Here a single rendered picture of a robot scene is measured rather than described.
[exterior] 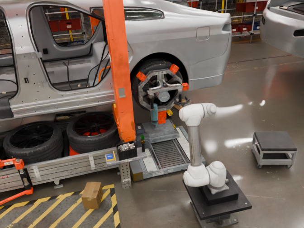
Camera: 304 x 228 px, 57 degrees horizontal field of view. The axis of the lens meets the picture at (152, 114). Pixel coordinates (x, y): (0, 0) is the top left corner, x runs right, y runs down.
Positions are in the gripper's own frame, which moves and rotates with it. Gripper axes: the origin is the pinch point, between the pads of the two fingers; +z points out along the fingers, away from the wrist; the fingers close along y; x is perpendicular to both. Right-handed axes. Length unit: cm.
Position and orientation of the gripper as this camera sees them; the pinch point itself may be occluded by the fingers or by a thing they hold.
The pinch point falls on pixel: (180, 98)
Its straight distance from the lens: 328.9
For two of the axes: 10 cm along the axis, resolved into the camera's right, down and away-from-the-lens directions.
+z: -2.6, -4.9, 8.3
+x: -0.4, -8.6, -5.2
